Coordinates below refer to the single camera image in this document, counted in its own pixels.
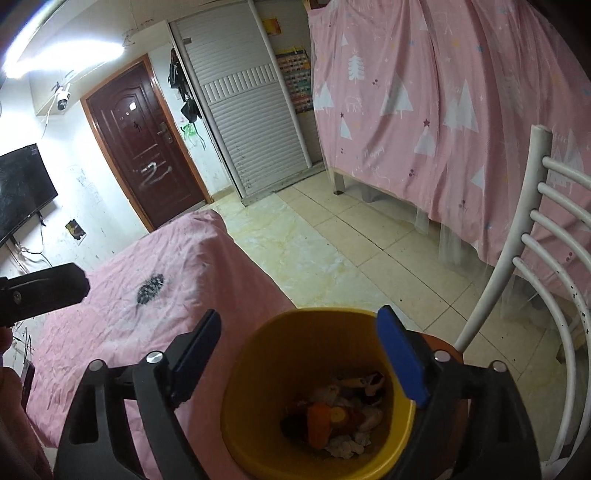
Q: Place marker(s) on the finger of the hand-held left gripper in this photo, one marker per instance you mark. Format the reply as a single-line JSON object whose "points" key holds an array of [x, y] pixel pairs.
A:
{"points": [[51, 288]]}

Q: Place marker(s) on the white paper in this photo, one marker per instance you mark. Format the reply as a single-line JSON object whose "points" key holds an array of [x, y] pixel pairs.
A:
{"points": [[348, 445]]}

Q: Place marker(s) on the yellow plastic bin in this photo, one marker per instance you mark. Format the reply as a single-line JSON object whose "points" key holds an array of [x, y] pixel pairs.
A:
{"points": [[286, 350]]}

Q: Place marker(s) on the yellow plastic piece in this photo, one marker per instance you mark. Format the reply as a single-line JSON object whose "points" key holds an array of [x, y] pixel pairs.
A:
{"points": [[339, 414]]}

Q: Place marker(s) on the white metal chair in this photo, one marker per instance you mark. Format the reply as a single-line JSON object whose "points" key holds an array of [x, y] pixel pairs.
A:
{"points": [[535, 184]]}

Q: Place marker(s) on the colourful wall poster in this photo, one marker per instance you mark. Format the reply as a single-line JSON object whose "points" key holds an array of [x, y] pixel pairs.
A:
{"points": [[295, 83]]}

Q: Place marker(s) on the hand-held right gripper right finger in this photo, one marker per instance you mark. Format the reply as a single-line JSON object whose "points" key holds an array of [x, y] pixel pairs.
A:
{"points": [[401, 360]]}

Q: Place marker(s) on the pink tree-print curtain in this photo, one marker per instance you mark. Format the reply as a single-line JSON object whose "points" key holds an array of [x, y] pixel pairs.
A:
{"points": [[415, 115]]}

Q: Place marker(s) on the dark flat object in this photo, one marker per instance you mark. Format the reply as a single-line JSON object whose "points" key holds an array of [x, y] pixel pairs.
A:
{"points": [[28, 383]]}

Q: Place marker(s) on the black dotted patch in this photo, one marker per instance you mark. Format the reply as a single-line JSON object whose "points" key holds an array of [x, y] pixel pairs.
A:
{"points": [[150, 288]]}

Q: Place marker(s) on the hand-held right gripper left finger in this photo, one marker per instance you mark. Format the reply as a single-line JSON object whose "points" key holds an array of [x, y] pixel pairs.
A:
{"points": [[198, 360]]}

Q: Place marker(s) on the black hanging bag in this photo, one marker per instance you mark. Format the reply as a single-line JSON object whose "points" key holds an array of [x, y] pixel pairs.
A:
{"points": [[175, 69], [188, 111]]}

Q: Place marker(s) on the pink and black sock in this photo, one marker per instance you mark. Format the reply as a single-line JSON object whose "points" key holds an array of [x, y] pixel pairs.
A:
{"points": [[364, 385]]}

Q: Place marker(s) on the grey-white cloth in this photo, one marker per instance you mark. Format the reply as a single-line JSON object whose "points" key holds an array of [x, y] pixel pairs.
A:
{"points": [[371, 417]]}

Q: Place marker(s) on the orange wall sticker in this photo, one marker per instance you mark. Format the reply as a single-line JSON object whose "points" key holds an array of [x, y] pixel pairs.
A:
{"points": [[271, 26]]}

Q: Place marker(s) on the green plastic bag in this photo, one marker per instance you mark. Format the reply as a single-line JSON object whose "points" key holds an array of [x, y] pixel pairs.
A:
{"points": [[189, 131]]}

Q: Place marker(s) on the ceiling light tube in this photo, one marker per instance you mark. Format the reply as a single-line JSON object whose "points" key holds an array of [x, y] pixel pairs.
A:
{"points": [[60, 55]]}

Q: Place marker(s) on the dark red door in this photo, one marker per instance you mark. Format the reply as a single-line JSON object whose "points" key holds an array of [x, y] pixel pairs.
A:
{"points": [[147, 147]]}

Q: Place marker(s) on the white tulle bed skirt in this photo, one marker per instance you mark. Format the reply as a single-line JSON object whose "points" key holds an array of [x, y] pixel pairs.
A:
{"points": [[455, 240]]}

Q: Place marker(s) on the black wall television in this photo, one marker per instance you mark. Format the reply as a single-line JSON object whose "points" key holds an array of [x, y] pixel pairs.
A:
{"points": [[21, 194]]}

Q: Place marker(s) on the white louvered cabinet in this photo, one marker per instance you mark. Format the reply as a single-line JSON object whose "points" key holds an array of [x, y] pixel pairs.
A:
{"points": [[249, 138]]}

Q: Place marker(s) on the pink tablecloth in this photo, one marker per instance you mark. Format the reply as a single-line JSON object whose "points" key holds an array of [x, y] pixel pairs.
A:
{"points": [[115, 332]]}

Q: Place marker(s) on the white security camera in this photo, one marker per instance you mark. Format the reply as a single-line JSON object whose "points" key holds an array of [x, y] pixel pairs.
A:
{"points": [[62, 99]]}

